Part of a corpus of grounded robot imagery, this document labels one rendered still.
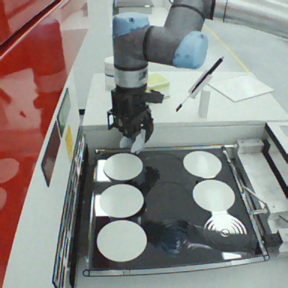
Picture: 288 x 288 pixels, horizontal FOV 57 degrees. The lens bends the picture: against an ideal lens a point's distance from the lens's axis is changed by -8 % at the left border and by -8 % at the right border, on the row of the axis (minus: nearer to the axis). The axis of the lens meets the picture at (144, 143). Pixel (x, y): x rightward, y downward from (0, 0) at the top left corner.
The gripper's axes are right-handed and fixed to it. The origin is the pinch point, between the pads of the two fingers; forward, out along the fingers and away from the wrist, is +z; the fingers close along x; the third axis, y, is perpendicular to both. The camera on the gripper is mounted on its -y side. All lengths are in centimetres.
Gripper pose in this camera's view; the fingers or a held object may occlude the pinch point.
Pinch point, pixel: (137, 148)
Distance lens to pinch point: 76.4
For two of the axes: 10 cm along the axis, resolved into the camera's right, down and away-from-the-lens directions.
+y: -5.6, 5.1, -6.5
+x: 8.3, 3.5, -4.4
